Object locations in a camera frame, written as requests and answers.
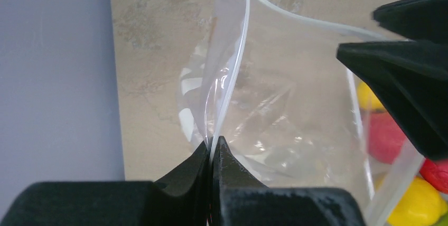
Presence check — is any yellow pear toy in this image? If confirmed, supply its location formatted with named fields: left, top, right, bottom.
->
left=369, top=175, right=447, bottom=225

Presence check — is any red strawberry toy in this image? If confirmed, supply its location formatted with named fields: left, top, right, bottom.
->
left=419, top=159, right=447, bottom=194

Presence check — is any red apple toy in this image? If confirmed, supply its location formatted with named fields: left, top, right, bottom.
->
left=368, top=112, right=407, bottom=164

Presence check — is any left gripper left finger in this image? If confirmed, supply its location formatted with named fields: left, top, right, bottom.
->
left=1, top=144, right=209, bottom=225

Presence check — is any clear zip top bag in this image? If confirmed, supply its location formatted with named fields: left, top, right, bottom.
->
left=179, top=0, right=424, bottom=225

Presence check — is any yellow mango toy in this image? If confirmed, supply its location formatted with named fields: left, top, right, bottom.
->
left=357, top=82, right=386, bottom=111

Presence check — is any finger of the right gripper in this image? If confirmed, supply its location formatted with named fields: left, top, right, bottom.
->
left=337, top=41, right=447, bottom=161
left=372, top=0, right=447, bottom=44

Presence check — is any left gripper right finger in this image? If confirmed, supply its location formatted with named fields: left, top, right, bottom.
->
left=211, top=136, right=365, bottom=226

